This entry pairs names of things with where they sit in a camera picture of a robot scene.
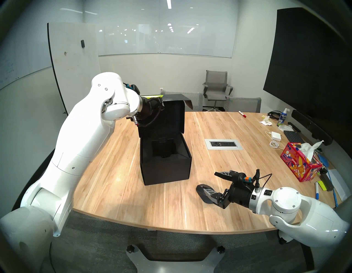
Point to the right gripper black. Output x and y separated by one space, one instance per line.
239 194

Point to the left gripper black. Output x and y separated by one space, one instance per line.
148 110

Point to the black Logitech computer mouse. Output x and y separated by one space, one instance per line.
200 188

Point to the black cardboard box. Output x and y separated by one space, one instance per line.
165 168

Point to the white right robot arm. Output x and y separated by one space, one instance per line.
302 217

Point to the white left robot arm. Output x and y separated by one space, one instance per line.
82 137

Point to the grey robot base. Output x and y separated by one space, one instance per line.
170 265

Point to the colourful Kleenex tissue box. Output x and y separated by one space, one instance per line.
298 165

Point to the neon yellow sticky note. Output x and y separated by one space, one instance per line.
152 96

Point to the grey ribbed mesh chair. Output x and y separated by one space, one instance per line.
196 101

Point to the silver table power outlet panel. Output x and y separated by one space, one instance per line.
223 144

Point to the grey office chair with armrests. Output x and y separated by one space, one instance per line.
216 85

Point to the white power adapter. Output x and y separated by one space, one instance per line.
275 136

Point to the red whiteboard marker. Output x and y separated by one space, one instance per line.
242 114

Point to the crumpled white tissue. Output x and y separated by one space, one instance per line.
266 121

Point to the grey plain mesh chair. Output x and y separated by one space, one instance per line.
243 105

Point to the flat white paper towel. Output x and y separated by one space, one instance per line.
286 128

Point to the black keyboard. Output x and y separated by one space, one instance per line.
293 136

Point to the Expo cleaner spray bottle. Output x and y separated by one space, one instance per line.
282 119

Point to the white tissue sheet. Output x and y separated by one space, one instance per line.
309 150

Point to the blue whiteboard marker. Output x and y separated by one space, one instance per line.
317 191

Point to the mobile whiteboard on black stand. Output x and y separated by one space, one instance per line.
74 55

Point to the yellow sticky note pad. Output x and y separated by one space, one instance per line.
322 185

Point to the blue flat packet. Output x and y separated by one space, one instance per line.
323 161

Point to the black whiteboard eraser block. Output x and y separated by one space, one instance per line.
327 180

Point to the black video bar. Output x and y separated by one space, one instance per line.
310 126

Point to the wide glass wall whiteboard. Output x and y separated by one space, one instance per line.
165 41

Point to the large black wall television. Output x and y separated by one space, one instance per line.
308 68

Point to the glass wall whiteboard with scribbles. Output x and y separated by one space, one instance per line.
22 55

